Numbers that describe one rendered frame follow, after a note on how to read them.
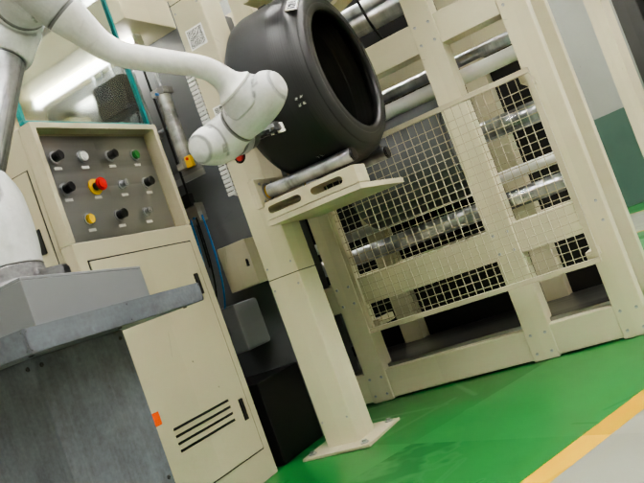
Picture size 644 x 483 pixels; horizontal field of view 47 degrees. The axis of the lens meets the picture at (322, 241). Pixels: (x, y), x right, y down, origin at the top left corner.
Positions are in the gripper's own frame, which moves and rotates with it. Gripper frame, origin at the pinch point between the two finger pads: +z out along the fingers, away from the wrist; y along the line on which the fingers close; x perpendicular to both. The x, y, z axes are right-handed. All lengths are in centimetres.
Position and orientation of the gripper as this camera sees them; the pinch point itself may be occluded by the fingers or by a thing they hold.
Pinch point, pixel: (276, 127)
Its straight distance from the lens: 220.7
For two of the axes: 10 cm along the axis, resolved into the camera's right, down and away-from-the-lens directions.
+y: -8.2, 3.2, 4.7
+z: 4.0, -2.5, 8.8
